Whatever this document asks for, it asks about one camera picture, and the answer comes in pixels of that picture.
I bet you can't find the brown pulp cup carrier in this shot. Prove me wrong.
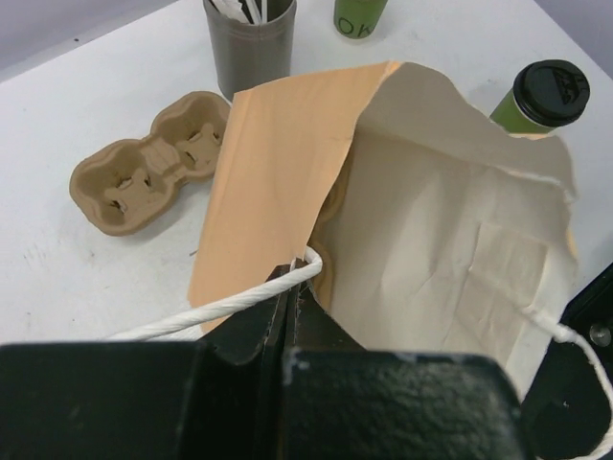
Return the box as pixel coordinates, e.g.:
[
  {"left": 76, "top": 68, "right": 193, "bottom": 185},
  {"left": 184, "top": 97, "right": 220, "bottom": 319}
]
[{"left": 308, "top": 173, "right": 349, "bottom": 311}]

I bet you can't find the brown paper bag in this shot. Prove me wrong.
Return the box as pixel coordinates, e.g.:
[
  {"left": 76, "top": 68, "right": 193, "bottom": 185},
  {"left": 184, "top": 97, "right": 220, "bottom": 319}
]
[{"left": 107, "top": 59, "right": 613, "bottom": 460}]

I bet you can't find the black plastic cup lid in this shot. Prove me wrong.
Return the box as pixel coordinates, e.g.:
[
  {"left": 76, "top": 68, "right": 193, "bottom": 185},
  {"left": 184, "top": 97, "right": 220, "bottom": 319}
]
[{"left": 512, "top": 59, "right": 590, "bottom": 128}]

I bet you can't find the grey cylindrical straw holder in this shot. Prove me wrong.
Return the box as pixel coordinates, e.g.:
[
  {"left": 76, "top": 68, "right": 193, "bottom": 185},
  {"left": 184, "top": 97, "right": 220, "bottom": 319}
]
[{"left": 203, "top": 1, "right": 297, "bottom": 101}]

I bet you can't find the wrapped white straw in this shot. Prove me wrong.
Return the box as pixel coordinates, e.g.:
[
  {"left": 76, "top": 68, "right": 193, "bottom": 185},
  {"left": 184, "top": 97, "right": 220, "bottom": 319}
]
[
  {"left": 245, "top": 0, "right": 268, "bottom": 25},
  {"left": 212, "top": 0, "right": 249, "bottom": 23}
]

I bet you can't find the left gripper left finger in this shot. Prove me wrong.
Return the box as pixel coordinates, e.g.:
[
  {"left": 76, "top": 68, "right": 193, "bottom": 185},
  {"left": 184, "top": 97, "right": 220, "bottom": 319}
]
[{"left": 1, "top": 294, "right": 287, "bottom": 459}]

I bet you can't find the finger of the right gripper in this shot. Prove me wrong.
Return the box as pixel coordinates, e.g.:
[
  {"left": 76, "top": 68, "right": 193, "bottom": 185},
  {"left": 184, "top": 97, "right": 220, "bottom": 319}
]
[{"left": 522, "top": 267, "right": 612, "bottom": 455}]

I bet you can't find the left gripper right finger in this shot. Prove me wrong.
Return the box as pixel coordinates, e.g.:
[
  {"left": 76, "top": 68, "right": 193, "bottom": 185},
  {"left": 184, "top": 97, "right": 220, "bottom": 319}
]
[{"left": 282, "top": 283, "right": 522, "bottom": 459}]

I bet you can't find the green paper coffee cup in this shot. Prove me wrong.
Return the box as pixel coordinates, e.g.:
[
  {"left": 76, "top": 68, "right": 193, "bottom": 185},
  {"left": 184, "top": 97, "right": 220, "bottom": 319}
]
[{"left": 489, "top": 90, "right": 567, "bottom": 134}]

